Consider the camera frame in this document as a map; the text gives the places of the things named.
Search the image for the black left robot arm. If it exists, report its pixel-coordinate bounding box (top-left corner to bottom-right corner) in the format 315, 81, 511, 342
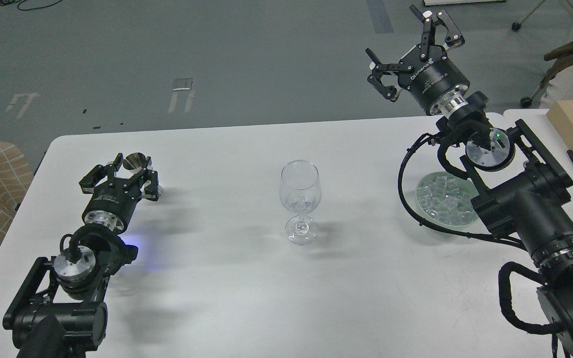
2, 152, 163, 358

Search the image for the steel cocktail jigger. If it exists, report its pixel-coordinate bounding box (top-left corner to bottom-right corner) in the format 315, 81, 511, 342
122, 152, 164, 201

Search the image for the black floor cable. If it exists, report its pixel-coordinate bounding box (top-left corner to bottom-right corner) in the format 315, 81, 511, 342
0, 0, 63, 21

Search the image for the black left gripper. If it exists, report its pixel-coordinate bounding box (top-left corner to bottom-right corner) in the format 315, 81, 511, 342
78, 153, 161, 234

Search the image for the clear wine glass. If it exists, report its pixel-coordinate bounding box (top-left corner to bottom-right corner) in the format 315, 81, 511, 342
279, 160, 321, 245

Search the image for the green bowl of ice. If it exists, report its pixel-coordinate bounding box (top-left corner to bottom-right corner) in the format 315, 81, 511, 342
415, 172, 479, 230

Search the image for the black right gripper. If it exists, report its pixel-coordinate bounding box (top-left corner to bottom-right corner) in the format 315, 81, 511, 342
365, 5, 470, 115

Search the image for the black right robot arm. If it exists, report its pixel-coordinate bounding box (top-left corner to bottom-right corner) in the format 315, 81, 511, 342
366, 5, 573, 358

